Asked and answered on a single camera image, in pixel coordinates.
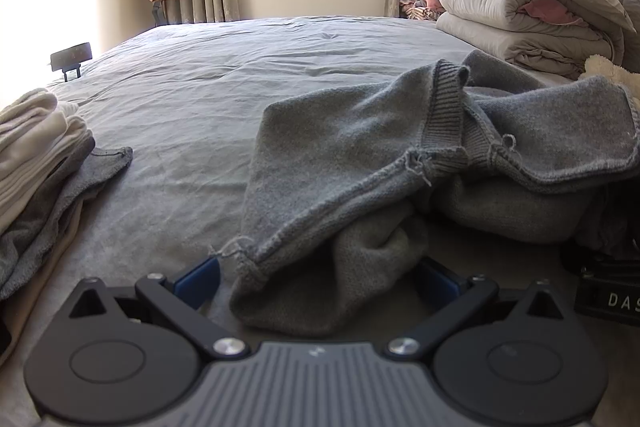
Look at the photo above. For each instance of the grey bed sheet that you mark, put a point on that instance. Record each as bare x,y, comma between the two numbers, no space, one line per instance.
188,100

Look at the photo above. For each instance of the small black device on stand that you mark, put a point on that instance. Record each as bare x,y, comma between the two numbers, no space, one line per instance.
70,59

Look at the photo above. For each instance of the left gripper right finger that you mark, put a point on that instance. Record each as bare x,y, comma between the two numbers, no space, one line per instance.
454,302

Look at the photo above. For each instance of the folded grey duvet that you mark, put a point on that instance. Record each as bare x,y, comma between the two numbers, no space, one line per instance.
551,36

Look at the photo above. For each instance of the white folded clothes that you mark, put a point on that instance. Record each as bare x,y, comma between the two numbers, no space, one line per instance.
37,133

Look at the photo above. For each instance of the white plush dog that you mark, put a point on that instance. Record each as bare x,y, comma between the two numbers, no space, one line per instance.
597,65

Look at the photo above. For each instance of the grey knit sweater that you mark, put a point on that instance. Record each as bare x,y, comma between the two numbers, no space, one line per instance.
343,180

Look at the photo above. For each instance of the grey folded garment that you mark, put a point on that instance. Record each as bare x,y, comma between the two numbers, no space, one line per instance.
30,238

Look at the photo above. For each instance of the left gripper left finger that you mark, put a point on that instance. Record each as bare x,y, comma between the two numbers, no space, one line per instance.
175,300

